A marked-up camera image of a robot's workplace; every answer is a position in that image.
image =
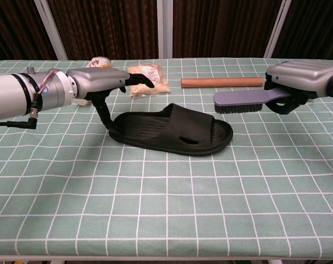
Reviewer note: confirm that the wooden rolling pin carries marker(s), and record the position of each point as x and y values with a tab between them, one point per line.
221	82

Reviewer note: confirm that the green checked tablecloth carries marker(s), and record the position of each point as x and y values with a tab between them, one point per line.
155	192

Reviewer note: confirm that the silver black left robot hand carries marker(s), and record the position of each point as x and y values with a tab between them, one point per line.
95	79

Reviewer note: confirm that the dark brown pleated curtain panel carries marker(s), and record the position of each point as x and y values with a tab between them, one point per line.
12	27
108	27
224	27
315	27

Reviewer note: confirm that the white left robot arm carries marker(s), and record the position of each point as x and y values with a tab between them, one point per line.
10	96

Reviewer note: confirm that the clear bag of beige snacks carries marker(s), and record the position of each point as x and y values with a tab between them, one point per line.
161	88

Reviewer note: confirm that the black rubber slipper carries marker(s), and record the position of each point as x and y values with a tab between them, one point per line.
183	121

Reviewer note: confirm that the amber tea bottle white cap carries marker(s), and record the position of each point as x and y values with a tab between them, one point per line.
100	62

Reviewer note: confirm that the white screen frame post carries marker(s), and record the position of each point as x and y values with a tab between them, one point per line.
165	27
277	27
51	27

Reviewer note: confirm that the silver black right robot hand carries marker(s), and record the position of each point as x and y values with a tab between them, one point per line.
301	75

